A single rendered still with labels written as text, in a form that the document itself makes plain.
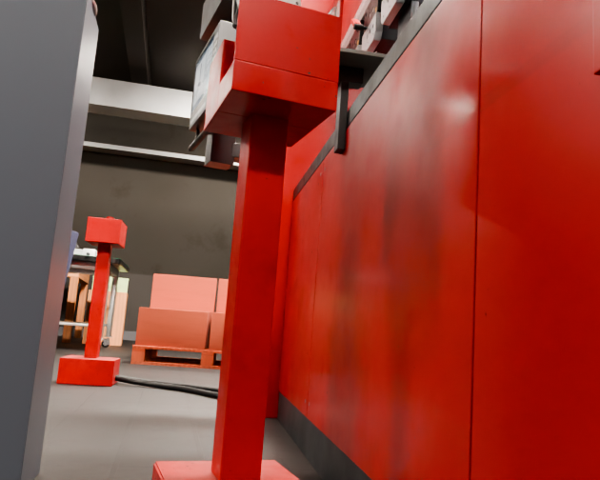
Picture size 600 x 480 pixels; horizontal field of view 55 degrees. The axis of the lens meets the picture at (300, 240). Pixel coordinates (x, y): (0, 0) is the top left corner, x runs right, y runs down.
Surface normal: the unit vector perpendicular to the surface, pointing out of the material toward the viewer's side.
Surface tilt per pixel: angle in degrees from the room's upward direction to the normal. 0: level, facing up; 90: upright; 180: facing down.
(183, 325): 90
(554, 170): 90
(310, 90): 90
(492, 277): 90
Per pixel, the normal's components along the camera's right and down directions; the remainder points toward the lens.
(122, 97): 0.22, -0.13
